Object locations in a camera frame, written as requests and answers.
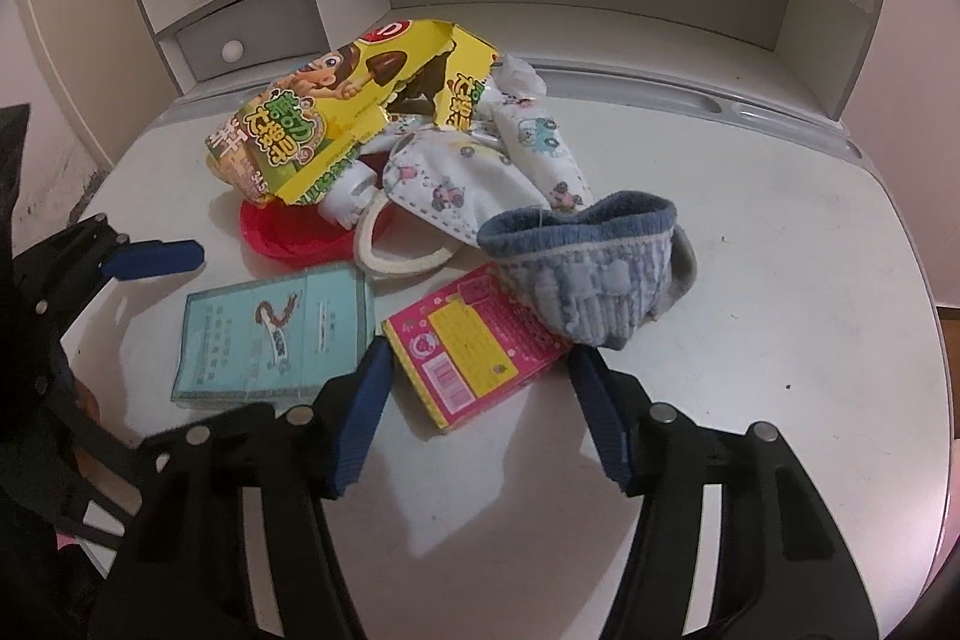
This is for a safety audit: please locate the pink paper box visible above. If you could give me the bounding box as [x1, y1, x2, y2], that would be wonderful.
[381, 261, 575, 435]

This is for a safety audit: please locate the yellow snack bag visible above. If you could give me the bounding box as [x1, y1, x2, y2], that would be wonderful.
[205, 17, 500, 210]

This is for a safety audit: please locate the small white plastic bottle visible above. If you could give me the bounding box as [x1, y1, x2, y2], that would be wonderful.
[319, 156, 383, 229]

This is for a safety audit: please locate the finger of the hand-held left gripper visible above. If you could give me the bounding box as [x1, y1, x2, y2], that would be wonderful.
[15, 214, 205, 341]

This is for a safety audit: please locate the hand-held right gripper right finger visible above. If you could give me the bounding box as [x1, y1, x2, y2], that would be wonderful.
[568, 347, 878, 640]

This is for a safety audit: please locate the white printed face mask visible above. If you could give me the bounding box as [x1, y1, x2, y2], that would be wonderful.
[352, 126, 548, 277]

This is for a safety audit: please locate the red plastic lid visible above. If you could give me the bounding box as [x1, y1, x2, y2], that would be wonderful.
[238, 197, 376, 270]

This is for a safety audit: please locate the blue grey knitted sock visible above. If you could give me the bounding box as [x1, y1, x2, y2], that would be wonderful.
[478, 190, 698, 352]

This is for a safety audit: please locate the grey drawer with white knob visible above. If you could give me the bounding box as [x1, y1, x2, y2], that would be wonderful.
[176, 6, 323, 86]

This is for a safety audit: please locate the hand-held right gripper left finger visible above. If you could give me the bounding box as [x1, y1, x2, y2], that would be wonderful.
[90, 336, 395, 640]

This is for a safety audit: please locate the white printed wrapper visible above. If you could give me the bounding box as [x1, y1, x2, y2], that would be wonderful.
[484, 53, 595, 214]

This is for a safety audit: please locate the teal paper box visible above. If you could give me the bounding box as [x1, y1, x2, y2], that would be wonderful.
[169, 265, 376, 412]

